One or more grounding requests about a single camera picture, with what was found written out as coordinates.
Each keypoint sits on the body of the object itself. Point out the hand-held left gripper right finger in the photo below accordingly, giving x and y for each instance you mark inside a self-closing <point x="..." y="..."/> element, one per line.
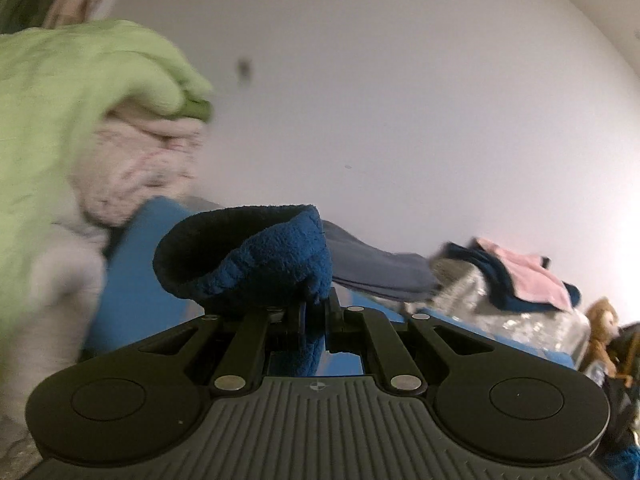
<point x="334" y="317"/>

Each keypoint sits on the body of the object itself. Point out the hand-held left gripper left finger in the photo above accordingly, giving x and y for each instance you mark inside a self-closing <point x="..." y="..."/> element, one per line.
<point x="296" y="320"/>

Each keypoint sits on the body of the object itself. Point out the blue fleece jacket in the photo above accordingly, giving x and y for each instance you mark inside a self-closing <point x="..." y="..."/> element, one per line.
<point x="270" y="255"/>

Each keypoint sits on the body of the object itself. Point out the grey folded clothes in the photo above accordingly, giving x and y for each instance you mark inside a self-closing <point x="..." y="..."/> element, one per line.
<point x="380" y="270"/>

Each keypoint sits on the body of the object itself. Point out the navy and pink clothes pile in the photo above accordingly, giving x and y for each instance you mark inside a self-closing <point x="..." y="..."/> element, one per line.
<point x="490" y="270"/>

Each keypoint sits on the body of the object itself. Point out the blue grey-striped pillow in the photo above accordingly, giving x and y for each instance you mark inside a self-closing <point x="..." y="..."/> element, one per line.
<point x="135" y="270"/>
<point x="552" y="357"/>

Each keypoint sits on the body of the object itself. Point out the pale pink fluffy blanket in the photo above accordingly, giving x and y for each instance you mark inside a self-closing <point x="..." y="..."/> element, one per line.
<point x="140" y="170"/>

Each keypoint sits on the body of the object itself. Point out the brown teddy bear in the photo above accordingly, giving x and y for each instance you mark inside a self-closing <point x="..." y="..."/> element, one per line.
<point x="600" y="325"/>

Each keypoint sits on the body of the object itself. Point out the black bag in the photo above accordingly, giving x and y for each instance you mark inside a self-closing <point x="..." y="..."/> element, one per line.
<point x="625" y="410"/>

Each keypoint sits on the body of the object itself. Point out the green and pink blankets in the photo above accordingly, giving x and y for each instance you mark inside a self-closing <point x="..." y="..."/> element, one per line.
<point x="50" y="110"/>

